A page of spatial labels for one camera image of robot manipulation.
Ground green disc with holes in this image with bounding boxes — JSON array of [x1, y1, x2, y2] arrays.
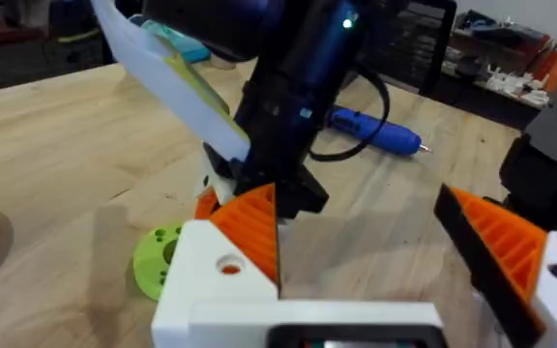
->
[[132, 220, 186, 302]]

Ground orange ribbed wedge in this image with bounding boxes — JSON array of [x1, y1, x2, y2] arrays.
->
[[209, 182, 280, 299]]

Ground upright flat wrist plate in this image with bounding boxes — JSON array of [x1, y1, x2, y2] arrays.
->
[[89, 0, 251, 163]]

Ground cyan plastic box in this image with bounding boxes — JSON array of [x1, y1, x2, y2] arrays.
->
[[131, 14, 212, 65]]

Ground cluttered shelf heap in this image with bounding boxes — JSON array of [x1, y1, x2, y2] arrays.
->
[[442, 9, 557, 110]]

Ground blue electric screwdriver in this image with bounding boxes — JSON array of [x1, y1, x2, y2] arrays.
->
[[326, 104, 433, 158]]

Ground black cable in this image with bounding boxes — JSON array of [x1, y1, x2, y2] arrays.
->
[[308, 65, 392, 163]]

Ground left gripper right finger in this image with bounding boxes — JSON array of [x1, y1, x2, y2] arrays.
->
[[432, 183, 557, 348]]

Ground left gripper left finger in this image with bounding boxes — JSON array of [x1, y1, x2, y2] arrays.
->
[[151, 219, 279, 348]]

